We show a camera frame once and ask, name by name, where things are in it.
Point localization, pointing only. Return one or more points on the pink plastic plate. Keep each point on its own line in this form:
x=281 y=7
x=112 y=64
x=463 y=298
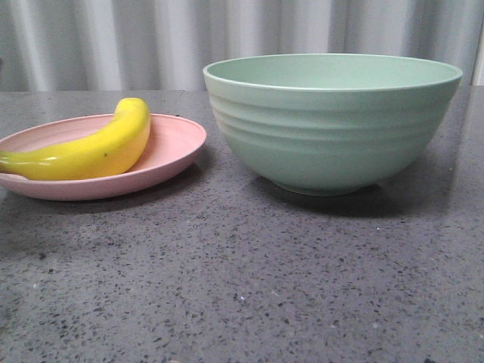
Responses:
x=173 y=145

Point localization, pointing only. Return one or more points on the yellow plastic banana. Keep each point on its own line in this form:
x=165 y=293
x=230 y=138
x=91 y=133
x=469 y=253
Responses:
x=111 y=150

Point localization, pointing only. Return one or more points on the green ribbed plastic bowl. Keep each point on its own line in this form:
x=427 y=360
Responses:
x=329 y=124

